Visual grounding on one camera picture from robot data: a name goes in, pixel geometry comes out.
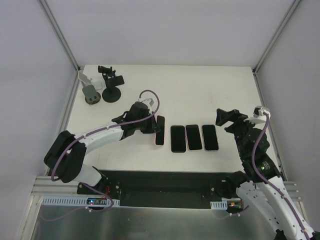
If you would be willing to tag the silver folding phone stand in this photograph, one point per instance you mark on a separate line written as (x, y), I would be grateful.
(97, 84)

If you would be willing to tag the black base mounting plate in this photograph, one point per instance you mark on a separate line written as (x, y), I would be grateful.
(181, 190)

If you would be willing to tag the white-cased phone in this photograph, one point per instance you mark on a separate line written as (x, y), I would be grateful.
(193, 137)

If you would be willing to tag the clear-cased phone on table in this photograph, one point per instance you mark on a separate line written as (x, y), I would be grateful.
(210, 138)

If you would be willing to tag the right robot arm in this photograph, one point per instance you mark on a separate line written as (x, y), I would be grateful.
(260, 185)

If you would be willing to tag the black phone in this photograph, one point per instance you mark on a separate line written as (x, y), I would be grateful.
(178, 139)

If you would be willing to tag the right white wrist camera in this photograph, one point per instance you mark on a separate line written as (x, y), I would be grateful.
(259, 116)

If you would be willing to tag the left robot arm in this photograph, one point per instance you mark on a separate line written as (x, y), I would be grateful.
(66, 156)

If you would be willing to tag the right aluminium frame post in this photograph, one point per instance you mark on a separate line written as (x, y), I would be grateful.
(276, 35)

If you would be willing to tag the left white cable duct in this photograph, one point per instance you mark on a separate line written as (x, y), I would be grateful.
(70, 201)

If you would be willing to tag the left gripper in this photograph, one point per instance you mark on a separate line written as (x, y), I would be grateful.
(152, 124)

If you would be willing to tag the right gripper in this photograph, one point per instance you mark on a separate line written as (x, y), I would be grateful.
(235, 119)

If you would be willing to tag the aluminium frame post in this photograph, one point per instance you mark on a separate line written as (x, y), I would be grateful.
(59, 34)
(276, 35)

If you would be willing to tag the white cable duct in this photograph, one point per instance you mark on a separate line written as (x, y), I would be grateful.
(70, 201)
(219, 205)

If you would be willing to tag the black round-base phone mount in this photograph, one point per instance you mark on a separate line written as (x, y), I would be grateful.
(110, 94)

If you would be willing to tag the left aluminium frame post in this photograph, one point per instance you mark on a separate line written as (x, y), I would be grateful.
(59, 34)

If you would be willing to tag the pink-cased phone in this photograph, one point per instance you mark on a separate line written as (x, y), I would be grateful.
(160, 135)

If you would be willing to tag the right white cable duct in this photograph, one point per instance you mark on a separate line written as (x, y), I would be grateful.
(219, 205)

